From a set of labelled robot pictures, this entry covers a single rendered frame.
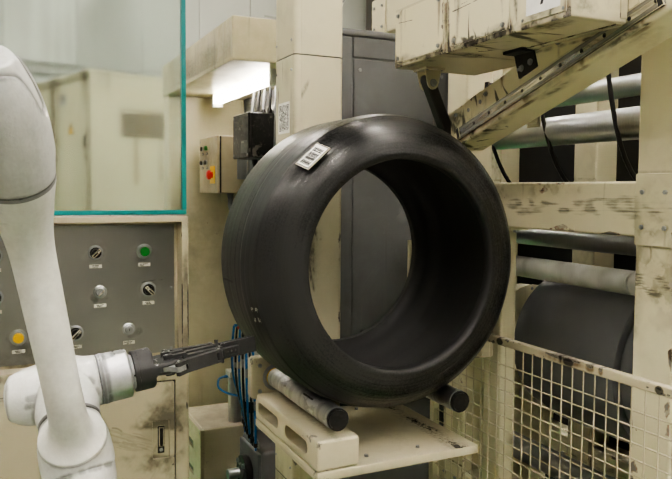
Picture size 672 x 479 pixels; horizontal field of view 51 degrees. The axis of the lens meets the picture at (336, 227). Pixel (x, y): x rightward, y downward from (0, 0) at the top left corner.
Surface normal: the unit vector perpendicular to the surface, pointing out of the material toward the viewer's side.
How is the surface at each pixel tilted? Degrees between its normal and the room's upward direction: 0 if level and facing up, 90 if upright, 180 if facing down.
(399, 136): 79
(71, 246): 90
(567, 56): 90
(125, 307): 90
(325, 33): 90
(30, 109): 98
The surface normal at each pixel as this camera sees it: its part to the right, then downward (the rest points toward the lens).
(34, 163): 0.78, 0.49
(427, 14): -0.90, 0.02
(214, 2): 0.68, 0.04
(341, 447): 0.43, 0.05
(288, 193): -0.29, -0.33
